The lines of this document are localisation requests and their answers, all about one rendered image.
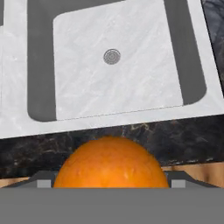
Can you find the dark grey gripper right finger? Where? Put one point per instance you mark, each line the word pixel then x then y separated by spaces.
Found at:
pixel 179 178

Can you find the grey round sink drain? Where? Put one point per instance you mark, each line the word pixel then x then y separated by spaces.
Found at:
pixel 112 56

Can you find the white marble sink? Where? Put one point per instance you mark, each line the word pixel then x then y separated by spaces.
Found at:
pixel 110 64

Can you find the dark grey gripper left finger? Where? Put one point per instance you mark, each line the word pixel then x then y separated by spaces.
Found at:
pixel 43 178

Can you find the orange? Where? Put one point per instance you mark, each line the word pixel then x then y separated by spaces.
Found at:
pixel 111 164

